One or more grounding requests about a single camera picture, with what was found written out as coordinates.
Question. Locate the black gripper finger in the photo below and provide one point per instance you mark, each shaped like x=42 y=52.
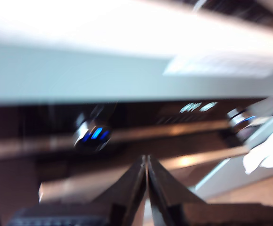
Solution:
x=129 y=200
x=167 y=200

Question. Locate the blue-lit mode rotary knob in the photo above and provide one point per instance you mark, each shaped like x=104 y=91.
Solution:
x=91 y=137

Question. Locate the black built-in oven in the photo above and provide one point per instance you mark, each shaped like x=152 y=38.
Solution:
x=150 y=113

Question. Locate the blue-ringed temperature rotary knob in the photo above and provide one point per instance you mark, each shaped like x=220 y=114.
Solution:
x=238 y=120

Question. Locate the pale green cabinet side panel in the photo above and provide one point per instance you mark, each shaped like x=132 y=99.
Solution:
x=221 y=174

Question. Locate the white cloth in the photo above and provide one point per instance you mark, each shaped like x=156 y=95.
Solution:
x=266 y=157

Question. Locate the pale green filler panel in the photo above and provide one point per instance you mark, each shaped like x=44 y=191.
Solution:
x=79 y=75

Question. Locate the white programme table sticker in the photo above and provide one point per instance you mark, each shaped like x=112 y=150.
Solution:
x=221 y=66

